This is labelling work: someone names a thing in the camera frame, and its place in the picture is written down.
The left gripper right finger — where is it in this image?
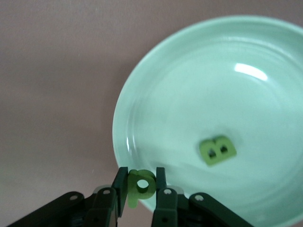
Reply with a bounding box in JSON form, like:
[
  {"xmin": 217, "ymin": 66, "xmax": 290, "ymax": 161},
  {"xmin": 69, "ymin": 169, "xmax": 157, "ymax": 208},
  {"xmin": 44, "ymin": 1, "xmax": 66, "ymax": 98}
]
[{"xmin": 151, "ymin": 167, "xmax": 255, "ymax": 227}]

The green foam letter B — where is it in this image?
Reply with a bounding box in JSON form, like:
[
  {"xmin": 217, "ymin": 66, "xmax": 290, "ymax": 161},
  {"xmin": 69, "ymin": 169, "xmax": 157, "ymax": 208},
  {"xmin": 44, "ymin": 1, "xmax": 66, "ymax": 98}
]
[{"xmin": 198, "ymin": 134, "xmax": 238, "ymax": 168}]

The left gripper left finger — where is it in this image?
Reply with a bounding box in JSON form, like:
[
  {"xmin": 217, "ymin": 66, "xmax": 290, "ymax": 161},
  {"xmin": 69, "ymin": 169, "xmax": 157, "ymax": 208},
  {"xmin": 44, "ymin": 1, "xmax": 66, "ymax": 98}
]
[{"xmin": 7, "ymin": 167, "xmax": 130, "ymax": 227}]

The green foam letter p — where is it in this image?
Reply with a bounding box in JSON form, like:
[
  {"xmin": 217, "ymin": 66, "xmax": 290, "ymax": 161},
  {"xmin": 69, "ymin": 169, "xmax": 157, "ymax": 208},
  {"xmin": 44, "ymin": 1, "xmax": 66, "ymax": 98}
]
[{"xmin": 127, "ymin": 169, "xmax": 157, "ymax": 210}]

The brown table mat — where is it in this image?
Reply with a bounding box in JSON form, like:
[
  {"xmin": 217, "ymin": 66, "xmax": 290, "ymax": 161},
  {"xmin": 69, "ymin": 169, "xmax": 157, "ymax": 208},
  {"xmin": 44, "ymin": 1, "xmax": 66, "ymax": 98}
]
[{"xmin": 0, "ymin": 0, "xmax": 303, "ymax": 227}]

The light green plate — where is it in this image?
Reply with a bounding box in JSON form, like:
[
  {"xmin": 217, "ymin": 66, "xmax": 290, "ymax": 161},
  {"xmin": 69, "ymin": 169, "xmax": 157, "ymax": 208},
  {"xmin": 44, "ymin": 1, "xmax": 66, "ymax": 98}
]
[{"xmin": 113, "ymin": 15, "xmax": 303, "ymax": 227}]

